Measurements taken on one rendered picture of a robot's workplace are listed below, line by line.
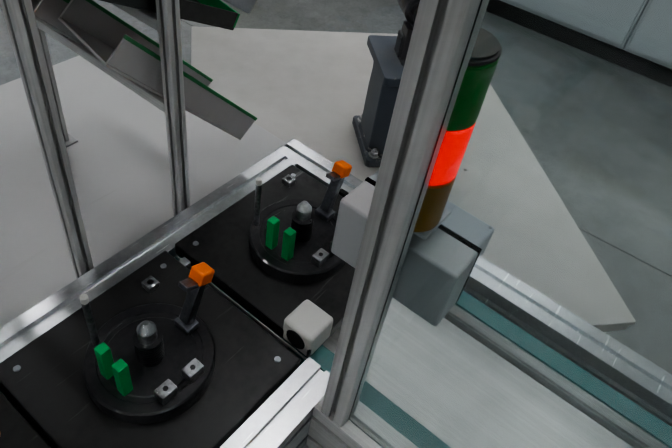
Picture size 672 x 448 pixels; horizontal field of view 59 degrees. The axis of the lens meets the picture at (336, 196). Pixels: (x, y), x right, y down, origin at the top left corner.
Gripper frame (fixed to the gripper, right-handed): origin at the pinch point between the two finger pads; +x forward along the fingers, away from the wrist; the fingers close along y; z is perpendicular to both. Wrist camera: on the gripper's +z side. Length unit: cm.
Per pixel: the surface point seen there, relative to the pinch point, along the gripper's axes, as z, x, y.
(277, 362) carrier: -25, 27, 40
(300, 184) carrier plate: -28.0, 9.0, 15.4
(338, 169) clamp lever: -19.8, 6.2, 24.8
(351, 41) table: -48, -33, -34
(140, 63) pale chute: -1.1, 20.2, 8.5
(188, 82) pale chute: -7.8, 15.7, 7.1
